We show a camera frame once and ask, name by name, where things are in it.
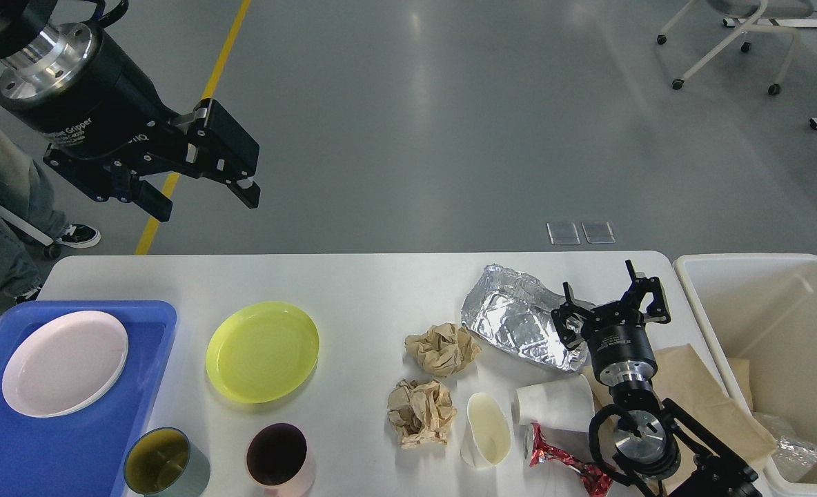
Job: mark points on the crumpled aluminium foil tray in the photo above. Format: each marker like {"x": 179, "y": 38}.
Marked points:
{"x": 512, "y": 311}

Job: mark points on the yellow plastic plate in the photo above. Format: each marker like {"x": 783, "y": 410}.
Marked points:
{"x": 262, "y": 352}

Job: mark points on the crumpled brown paper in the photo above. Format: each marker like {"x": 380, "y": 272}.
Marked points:
{"x": 421, "y": 413}
{"x": 443, "y": 349}

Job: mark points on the brown paper in bin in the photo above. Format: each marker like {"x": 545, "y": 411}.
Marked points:
{"x": 741, "y": 369}

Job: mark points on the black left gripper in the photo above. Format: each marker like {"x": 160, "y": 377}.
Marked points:
{"x": 75, "y": 86}

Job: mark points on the crumpled brown paper upper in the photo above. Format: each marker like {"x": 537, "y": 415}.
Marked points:
{"x": 443, "y": 349}

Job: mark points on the teal mug yellow inside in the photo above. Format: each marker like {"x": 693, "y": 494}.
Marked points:
{"x": 164, "y": 462}

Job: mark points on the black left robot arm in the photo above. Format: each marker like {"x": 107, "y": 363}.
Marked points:
{"x": 106, "y": 125}

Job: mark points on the white pink plate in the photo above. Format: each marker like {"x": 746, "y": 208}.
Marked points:
{"x": 66, "y": 364}

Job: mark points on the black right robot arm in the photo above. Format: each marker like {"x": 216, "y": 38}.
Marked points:
{"x": 636, "y": 438}

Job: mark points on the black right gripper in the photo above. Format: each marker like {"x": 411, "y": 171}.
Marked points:
{"x": 616, "y": 336}

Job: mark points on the white waste bin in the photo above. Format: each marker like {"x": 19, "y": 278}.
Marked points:
{"x": 762, "y": 307}

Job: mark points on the white paper cup lying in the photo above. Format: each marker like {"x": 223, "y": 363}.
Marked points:
{"x": 566, "y": 404}

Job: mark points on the white rolling chair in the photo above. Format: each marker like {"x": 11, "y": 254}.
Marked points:
{"x": 742, "y": 23}

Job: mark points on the brown paper bag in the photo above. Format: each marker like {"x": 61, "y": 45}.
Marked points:
{"x": 682, "y": 377}

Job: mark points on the foil scrap in bin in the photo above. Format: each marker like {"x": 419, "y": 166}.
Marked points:
{"x": 795, "y": 456}

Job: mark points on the right floor socket plate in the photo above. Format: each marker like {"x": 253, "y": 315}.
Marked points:
{"x": 598, "y": 232}

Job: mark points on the crumpled brown paper lower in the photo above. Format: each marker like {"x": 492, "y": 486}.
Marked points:
{"x": 421, "y": 413}

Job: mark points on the pink cup dark inside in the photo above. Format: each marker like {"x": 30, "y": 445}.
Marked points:
{"x": 280, "y": 460}

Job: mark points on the red foil wrapper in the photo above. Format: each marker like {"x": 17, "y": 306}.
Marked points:
{"x": 537, "y": 451}

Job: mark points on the left floor socket plate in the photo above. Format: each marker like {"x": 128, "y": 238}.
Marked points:
{"x": 563, "y": 233}

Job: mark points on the cream paper cup open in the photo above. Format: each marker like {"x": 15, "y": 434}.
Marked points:
{"x": 487, "y": 437}

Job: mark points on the floor socket plate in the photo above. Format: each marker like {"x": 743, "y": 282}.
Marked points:
{"x": 598, "y": 232}
{"x": 563, "y": 233}

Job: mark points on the person in jeans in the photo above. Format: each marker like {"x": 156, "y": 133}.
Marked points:
{"x": 26, "y": 191}

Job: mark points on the blue plastic tray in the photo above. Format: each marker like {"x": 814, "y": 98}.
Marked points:
{"x": 82, "y": 453}

